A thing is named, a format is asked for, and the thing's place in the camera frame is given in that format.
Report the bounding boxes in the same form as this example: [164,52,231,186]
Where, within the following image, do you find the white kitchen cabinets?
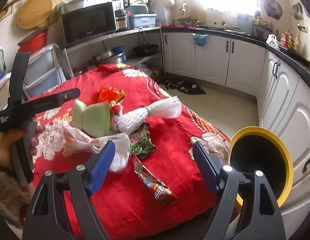
[162,33,310,237]

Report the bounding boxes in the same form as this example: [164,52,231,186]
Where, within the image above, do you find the brown fur sleeve forearm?
[0,171,31,229]

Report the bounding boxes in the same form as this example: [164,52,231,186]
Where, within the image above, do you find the white plastic bag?
[62,124,130,173]

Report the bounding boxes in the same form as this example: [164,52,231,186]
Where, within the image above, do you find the blue dish rack box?
[126,3,157,29]

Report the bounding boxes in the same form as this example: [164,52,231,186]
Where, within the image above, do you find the black floor mat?
[163,77,206,95]

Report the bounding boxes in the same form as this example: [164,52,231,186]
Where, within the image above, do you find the red snack wrapper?
[132,156,179,205]

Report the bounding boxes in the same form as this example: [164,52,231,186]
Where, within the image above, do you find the black countertop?
[162,26,310,89]

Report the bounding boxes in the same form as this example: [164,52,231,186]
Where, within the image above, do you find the black wok pan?
[134,44,159,56]

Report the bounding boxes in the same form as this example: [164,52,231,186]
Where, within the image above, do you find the blue hanging basket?
[191,33,209,47]

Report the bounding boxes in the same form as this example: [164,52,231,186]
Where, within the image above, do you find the round bamboo tray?
[16,0,62,30]

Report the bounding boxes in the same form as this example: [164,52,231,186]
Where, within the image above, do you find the yellow black trash bin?
[228,126,294,207]

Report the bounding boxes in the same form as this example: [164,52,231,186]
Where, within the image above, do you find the person's left hand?
[0,125,45,167]

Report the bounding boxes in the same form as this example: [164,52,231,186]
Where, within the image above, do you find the red floral tablecloth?
[43,64,230,239]

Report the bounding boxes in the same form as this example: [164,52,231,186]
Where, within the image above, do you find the black electric kettle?
[112,0,130,31]

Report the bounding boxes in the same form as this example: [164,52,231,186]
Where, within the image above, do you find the green pea snack bag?
[129,122,156,159]

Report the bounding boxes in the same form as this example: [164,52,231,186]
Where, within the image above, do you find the steel pot with lid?
[92,50,123,64]

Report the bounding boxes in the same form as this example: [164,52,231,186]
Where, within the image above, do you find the grey plastic drawer unit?
[23,43,66,101]

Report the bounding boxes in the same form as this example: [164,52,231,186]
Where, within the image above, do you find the red plastic basin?
[17,32,48,54]

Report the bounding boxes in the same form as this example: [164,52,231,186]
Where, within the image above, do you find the orange wrapper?
[86,87,126,106]

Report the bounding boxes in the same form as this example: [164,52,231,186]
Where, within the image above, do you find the black microwave oven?
[61,2,117,46]

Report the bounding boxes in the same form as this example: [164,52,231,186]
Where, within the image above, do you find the wall fan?
[264,0,283,20]

